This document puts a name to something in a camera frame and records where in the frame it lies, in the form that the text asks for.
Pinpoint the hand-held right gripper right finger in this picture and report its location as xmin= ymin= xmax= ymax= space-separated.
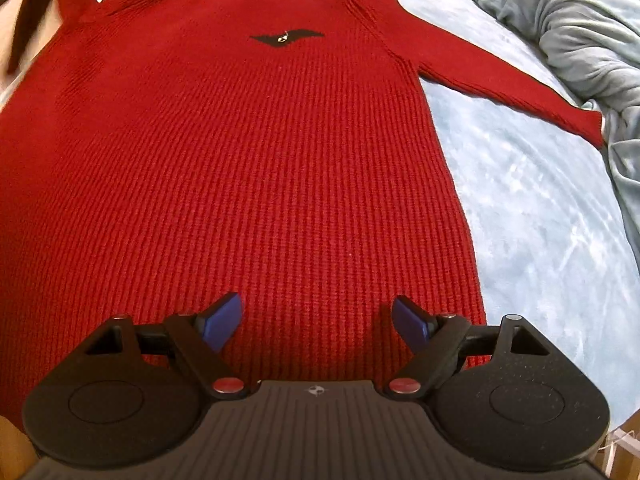
xmin=382 ymin=295 xmax=557 ymax=404

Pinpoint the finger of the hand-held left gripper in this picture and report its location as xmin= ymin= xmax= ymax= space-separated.
xmin=6 ymin=0 xmax=65 ymax=77

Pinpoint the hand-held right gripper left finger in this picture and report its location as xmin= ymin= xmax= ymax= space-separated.
xmin=76 ymin=292 xmax=247 ymax=402

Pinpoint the red knit sweater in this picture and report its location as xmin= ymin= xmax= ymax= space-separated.
xmin=0 ymin=0 xmax=607 ymax=426

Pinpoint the light blue bed sheet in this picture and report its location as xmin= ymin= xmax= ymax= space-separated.
xmin=419 ymin=0 xmax=640 ymax=461

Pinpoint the grey-blue crumpled blanket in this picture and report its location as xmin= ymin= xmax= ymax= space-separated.
xmin=442 ymin=0 xmax=640 ymax=243

